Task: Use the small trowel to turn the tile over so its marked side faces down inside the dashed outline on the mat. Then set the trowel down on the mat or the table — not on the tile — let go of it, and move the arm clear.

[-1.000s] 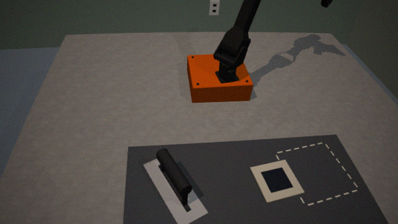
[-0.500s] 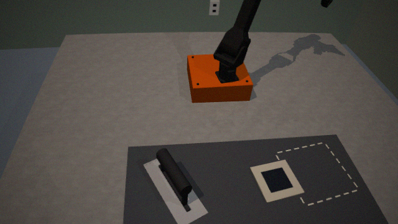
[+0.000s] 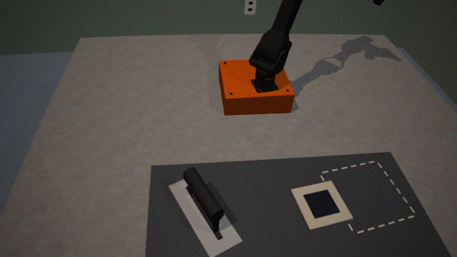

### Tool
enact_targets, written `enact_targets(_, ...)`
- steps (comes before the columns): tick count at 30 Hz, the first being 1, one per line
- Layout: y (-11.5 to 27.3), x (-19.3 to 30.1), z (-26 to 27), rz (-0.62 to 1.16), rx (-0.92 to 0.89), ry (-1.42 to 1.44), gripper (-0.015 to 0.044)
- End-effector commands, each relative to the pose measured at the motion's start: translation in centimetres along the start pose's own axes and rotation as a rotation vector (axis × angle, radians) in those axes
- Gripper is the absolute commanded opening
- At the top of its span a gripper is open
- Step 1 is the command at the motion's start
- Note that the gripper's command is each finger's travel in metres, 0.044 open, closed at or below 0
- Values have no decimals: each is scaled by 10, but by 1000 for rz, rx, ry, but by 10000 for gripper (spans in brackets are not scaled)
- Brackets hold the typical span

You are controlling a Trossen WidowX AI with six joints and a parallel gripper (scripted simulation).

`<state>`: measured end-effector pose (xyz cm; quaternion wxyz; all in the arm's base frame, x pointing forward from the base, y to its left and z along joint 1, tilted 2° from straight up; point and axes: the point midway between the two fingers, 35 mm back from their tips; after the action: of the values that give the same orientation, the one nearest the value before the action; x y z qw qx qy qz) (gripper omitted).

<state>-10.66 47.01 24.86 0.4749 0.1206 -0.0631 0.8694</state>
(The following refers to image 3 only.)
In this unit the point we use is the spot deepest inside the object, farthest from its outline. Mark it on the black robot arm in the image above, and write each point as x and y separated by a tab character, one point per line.
271	53

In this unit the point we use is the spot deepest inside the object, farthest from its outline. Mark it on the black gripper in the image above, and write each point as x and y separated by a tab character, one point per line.
378	2

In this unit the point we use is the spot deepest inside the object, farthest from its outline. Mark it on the beige square tile with dark square center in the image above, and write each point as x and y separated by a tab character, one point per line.
321	205

